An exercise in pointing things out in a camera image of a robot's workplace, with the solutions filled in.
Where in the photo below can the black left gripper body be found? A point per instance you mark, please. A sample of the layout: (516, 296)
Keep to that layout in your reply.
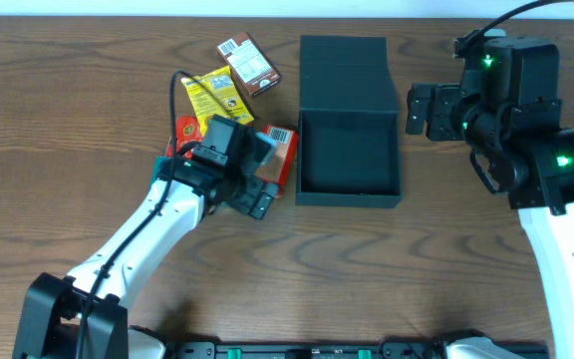
(253, 194)

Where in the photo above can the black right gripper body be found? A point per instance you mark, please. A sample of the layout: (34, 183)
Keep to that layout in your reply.
(436, 112)

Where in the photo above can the orange snack box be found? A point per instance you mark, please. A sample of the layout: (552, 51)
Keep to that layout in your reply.
(278, 168)

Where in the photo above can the red candy bag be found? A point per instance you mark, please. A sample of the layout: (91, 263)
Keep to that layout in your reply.
(188, 130)

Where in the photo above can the teal cookies box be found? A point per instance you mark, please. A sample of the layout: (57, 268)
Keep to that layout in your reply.
(159, 163)

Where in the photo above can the brown snack box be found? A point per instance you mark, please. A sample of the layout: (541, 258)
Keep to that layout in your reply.
(250, 66)

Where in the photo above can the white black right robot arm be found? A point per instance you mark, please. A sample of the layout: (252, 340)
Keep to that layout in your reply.
(506, 108)

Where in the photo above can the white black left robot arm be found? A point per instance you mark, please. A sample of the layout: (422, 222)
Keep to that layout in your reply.
(85, 314)

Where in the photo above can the yellow candy bag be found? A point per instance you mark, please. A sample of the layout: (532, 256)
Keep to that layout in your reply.
(215, 94)

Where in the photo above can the black open gift box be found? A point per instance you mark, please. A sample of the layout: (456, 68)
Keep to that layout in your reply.
(349, 153)

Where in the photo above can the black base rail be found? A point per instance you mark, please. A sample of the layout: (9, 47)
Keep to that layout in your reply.
(357, 350)

